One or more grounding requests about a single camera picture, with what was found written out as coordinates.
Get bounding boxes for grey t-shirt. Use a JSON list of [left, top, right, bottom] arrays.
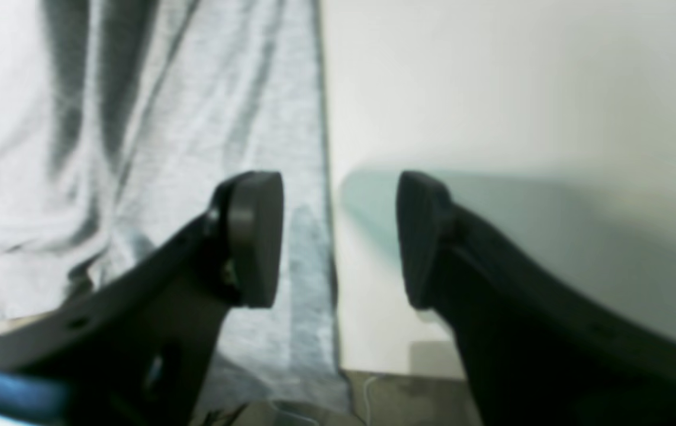
[[0, 1, 350, 412]]

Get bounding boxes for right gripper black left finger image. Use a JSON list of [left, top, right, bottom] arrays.
[[0, 172, 284, 425]]

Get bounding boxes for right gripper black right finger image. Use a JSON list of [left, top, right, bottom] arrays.
[[397, 170, 676, 425]]

